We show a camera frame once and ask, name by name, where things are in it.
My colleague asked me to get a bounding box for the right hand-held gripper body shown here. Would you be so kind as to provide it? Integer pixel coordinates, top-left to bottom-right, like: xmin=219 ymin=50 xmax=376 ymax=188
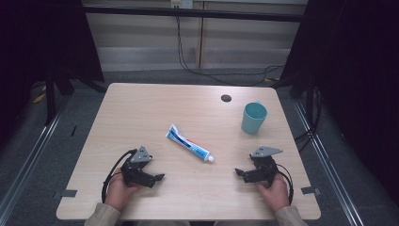
xmin=243 ymin=146 xmax=284 ymax=186

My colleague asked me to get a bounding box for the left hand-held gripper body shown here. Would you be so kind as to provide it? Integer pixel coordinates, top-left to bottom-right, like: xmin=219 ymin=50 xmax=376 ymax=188
xmin=120 ymin=145 xmax=158 ymax=189

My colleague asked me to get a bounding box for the blue white toothpaste tube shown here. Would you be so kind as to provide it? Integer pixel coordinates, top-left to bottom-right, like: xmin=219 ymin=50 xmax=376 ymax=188
xmin=165 ymin=123 xmax=216 ymax=164

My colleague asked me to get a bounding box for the teal cup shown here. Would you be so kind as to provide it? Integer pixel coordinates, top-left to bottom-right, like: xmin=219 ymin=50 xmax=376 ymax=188
xmin=240 ymin=101 xmax=269 ymax=136

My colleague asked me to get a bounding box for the person's left hand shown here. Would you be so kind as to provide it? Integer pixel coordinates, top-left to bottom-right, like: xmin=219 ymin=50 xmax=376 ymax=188
xmin=104 ymin=168 xmax=143 ymax=212

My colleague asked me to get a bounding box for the person's right hand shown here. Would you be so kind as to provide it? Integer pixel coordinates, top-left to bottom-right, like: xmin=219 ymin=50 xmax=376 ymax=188
xmin=255 ymin=173 xmax=291 ymax=213

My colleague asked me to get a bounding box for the black stand leg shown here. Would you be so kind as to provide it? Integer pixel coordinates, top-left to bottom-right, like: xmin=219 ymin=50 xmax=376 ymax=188
xmin=44 ymin=62 xmax=58 ymax=126

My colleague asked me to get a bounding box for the yellow floor scrap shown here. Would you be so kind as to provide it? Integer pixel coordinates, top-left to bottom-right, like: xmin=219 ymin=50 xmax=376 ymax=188
xmin=31 ymin=91 xmax=47 ymax=105

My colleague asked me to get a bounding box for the black curtain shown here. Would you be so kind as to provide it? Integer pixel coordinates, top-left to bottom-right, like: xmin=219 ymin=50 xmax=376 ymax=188
xmin=278 ymin=0 xmax=399 ymax=205
xmin=0 ymin=0 xmax=105 ymax=139

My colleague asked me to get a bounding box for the black horizontal bar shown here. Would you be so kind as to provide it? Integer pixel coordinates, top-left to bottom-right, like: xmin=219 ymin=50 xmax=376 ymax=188
xmin=82 ymin=5 xmax=308 ymax=24

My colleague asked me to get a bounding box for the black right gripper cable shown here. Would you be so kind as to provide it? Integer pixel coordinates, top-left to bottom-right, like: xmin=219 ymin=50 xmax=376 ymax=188
xmin=276 ymin=163 xmax=295 ymax=206

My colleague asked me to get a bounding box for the black cable bundle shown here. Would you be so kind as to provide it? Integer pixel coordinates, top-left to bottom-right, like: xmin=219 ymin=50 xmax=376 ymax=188
xmin=294 ymin=87 xmax=325 ymax=153

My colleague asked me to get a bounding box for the metal floor rail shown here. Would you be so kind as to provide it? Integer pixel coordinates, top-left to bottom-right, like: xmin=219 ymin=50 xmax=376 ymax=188
xmin=293 ymin=99 xmax=365 ymax=226
xmin=0 ymin=93 xmax=71 ymax=218

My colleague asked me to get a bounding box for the long black wall cable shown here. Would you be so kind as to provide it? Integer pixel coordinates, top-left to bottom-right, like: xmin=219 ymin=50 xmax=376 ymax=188
xmin=174 ymin=8 xmax=285 ymax=87

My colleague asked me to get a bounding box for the white wall socket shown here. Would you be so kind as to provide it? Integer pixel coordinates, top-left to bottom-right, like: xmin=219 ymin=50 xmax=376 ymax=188
xmin=170 ymin=0 xmax=194 ymax=9

